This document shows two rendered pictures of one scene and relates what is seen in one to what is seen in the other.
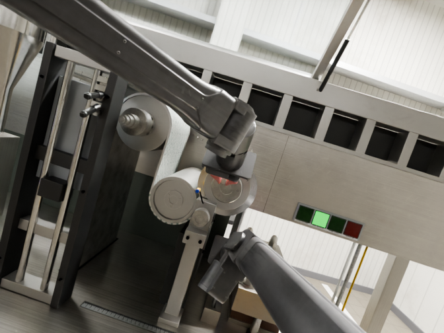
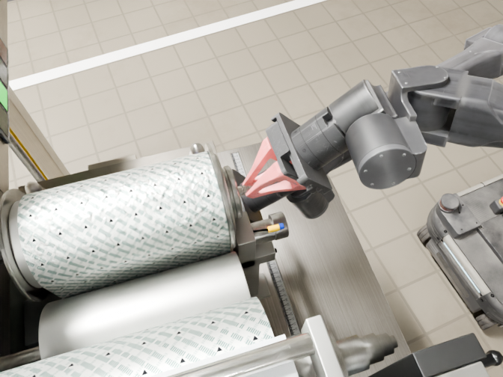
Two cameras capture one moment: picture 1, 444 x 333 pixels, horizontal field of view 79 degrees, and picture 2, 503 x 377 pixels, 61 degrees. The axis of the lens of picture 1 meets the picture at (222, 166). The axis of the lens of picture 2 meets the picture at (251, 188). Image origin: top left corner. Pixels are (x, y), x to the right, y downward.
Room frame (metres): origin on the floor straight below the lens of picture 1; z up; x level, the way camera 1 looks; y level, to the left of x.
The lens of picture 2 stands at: (0.71, 0.26, 1.76)
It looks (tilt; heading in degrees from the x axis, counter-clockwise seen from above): 59 degrees down; 251
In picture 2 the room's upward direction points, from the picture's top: straight up
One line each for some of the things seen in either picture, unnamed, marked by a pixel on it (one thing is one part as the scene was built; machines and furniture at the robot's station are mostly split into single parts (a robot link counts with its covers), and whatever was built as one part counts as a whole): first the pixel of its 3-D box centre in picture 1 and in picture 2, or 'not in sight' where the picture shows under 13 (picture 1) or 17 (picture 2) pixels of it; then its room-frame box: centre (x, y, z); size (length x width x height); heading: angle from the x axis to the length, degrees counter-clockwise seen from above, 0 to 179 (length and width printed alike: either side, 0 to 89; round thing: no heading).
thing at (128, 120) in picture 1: (127, 120); (365, 350); (0.58, 0.23, 1.33); 0.06 x 0.03 x 0.03; 177
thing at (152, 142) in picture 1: (158, 126); not in sight; (0.80, 0.22, 1.33); 0.25 x 0.14 x 0.14; 177
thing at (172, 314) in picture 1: (187, 261); (254, 262); (0.62, 0.01, 1.05); 0.06 x 0.05 x 0.31; 177
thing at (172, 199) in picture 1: (184, 191); (155, 319); (0.78, 0.09, 1.17); 0.26 x 0.12 x 0.12; 177
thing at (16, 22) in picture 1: (18, 22); not in sight; (0.79, 0.69, 1.50); 0.14 x 0.14 x 0.06
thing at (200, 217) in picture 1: (200, 217); (278, 225); (0.58, 0.01, 1.18); 0.04 x 0.02 x 0.04; 87
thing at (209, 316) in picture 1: (215, 287); not in sight; (0.78, -0.09, 0.92); 0.28 x 0.04 x 0.04; 177
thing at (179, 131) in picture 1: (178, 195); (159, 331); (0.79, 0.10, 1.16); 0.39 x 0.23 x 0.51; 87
